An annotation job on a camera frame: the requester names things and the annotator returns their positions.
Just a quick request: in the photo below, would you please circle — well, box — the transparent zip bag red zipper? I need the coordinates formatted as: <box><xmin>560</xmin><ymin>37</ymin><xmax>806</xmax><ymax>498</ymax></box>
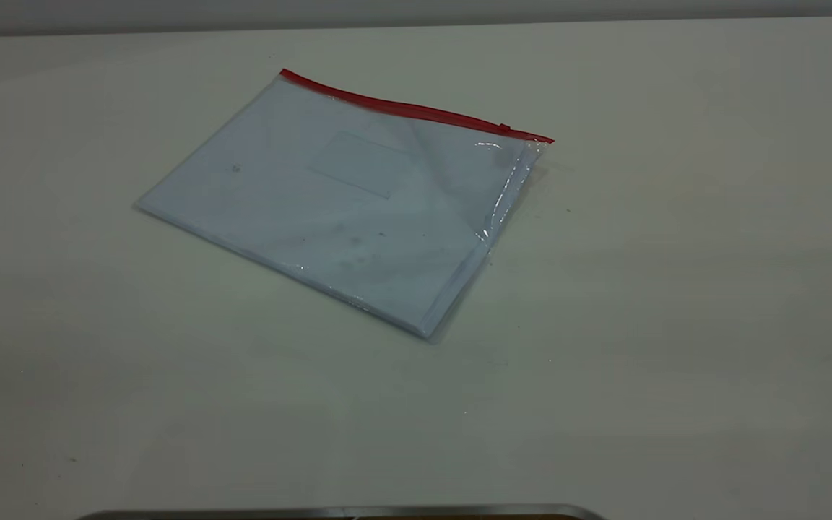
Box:
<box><xmin>134</xmin><ymin>68</ymin><xmax>555</xmax><ymax>339</ymax></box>

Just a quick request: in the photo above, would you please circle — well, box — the metal frame edge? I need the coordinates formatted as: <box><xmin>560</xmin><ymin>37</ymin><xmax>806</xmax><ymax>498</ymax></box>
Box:
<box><xmin>77</xmin><ymin>504</ymin><xmax>608</xmax><ymax>520</ymax></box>

